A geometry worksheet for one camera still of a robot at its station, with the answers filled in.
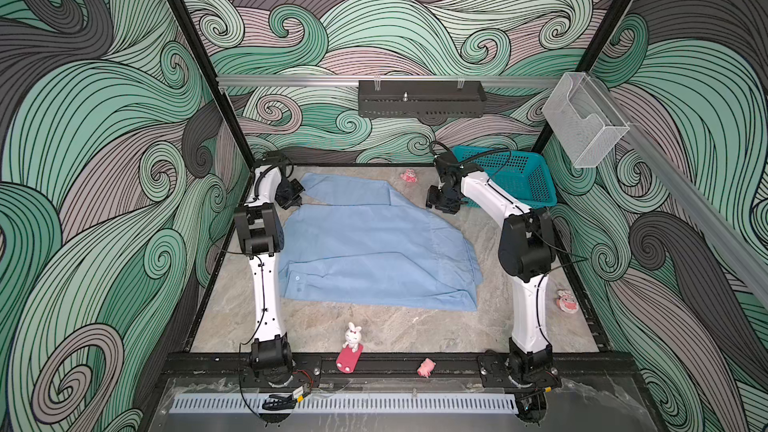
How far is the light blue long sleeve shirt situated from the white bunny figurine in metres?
0.12

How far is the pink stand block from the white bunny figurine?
0.01 m

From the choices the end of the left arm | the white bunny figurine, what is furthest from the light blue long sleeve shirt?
the white bunny figurine

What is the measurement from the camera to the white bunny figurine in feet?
2.39

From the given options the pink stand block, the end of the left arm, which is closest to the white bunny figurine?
the pink stand block

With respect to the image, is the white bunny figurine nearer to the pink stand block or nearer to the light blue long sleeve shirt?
the pink stand block

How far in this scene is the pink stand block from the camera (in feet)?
2.43

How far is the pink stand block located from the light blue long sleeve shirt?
138 millimetres

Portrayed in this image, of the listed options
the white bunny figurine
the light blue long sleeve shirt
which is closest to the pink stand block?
the white bunny figurine

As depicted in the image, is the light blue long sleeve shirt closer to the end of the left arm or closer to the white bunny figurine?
the end of the left arm

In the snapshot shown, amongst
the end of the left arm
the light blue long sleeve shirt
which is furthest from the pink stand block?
the end of the left arm

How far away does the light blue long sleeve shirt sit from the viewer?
870 mm
